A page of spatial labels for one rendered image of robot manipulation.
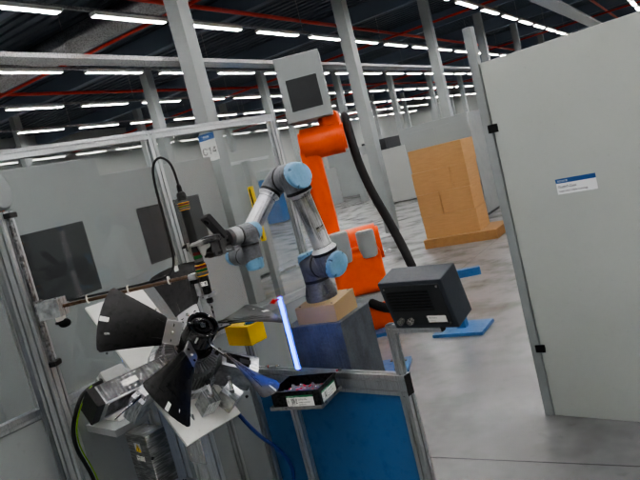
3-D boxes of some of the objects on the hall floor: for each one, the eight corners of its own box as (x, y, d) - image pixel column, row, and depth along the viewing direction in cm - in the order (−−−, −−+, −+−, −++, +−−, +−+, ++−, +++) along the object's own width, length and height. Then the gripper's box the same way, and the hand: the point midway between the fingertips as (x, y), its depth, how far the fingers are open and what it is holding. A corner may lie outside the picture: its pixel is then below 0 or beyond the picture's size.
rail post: (290, 538, 299) (248, 384, 290) (295, 533, 302) (254, 381, 293) (295, 540, 296) (253, 385, 288) (301, 534, 299) (260, 381, 290)
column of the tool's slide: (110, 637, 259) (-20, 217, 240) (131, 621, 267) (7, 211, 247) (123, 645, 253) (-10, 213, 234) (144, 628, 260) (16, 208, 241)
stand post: (205, 611, 261) (129, 350, 249) (221, 597, 268) (148, 342, 255) (211, 614, 258) (134, 350, 246) (228, 600, 265) (153, 342, 252)
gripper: (242, 249, 243) (199, 263, 228) (223, 251, 251) (180, 266, 235) (236, 227, 242) (192, 240, 227) (217, 230, 250) (174, 243, 235)
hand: (188, 245), depth 232 cm, fingers closed on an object, 4 cm apart
